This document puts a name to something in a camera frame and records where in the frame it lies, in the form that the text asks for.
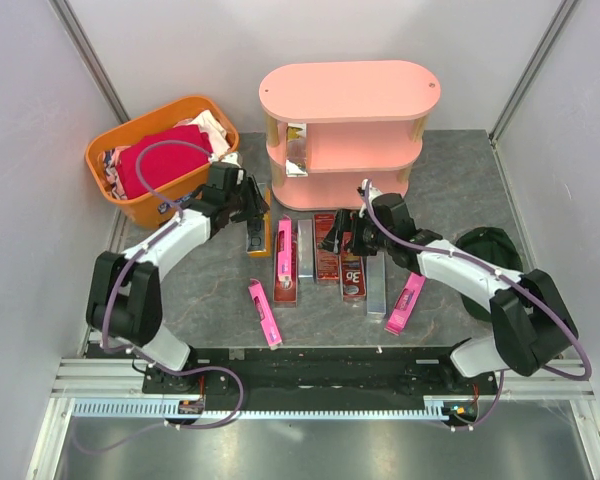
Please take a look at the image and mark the orange R.O toothpaste box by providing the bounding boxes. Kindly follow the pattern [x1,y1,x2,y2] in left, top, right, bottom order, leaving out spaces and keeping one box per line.
[246,210,272,258]

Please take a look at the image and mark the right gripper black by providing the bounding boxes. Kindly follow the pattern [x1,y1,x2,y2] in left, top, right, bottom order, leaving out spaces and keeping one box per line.
[318,208,393,257]

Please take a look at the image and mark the white and patterned cloths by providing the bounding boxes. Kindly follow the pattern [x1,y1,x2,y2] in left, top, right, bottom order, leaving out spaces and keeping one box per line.
[98,110,230,200]

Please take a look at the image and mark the red 3D toothpaste box left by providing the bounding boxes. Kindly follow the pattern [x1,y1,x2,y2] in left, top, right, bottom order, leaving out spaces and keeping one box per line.
[273,232,298,307]

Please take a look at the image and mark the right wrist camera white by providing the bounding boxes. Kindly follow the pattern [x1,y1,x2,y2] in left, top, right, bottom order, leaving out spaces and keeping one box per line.
[357,179,382,217]

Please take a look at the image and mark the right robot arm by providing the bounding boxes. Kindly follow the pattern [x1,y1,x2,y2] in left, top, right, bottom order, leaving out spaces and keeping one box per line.
[318,193,578,394]

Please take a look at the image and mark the dark red toothpaste box middle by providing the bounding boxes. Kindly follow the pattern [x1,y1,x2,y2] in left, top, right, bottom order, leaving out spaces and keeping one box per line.
[313,212,340,284]

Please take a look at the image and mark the silver toothpaste box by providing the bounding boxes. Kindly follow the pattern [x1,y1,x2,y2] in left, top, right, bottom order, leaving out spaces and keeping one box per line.
[297,219,314,281]
[366,253,387,319]

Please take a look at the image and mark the silver toothpaste box left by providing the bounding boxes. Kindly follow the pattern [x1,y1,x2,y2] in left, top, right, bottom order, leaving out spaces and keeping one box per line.
[297,219,314,281]

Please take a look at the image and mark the pink three-tier shelf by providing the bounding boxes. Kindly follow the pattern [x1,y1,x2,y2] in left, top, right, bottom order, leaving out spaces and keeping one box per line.
[259,60,441,211]

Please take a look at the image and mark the pink toothpaste box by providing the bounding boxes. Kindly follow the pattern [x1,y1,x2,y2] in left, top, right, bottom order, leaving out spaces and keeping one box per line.
[248,279,283,350]
[276,215,292,288]
[385,273,425,335]

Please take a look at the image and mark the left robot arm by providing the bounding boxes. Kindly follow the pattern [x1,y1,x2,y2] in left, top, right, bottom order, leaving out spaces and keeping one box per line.
[86,162,269,393]

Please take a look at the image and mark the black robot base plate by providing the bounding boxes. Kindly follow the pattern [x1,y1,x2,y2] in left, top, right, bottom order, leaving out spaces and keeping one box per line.
[142,343,499,401]

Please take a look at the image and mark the red 3D toothpaste box right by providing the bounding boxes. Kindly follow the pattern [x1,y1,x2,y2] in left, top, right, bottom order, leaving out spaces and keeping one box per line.
[339,232,366,302]

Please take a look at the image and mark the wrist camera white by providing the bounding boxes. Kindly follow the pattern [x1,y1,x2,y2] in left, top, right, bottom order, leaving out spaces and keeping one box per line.
[357,179,382,217]
[222,151,243,168]

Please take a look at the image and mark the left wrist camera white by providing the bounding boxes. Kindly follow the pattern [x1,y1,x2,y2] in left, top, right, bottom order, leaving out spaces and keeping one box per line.
[222,151,243,168]

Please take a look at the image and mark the red folded cloth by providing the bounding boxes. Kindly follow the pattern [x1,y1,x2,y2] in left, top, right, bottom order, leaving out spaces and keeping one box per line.
[114,125,213,199]

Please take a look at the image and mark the red 3d toothpaste box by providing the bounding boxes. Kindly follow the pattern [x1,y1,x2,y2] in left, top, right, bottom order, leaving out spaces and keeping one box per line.
[273,232,298,307]
[339,232,366,302]

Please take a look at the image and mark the grey slotted cable duct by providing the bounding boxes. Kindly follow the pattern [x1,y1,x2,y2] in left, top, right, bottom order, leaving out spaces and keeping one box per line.
[72,398,473,421]

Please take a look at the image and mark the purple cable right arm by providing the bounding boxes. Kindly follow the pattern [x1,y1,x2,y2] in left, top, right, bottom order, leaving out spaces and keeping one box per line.
[359,178,594,434]

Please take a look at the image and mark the silver toothpaste box right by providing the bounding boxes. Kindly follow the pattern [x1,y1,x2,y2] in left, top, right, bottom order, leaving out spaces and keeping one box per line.
[366,253,387,319]

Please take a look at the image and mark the dark green baseball cap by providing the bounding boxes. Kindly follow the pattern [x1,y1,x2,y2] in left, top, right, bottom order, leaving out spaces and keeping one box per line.
[453,226,525,321]

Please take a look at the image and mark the orange plastic basket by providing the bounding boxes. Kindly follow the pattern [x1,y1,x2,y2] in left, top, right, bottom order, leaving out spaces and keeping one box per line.
[85,96,239,229]

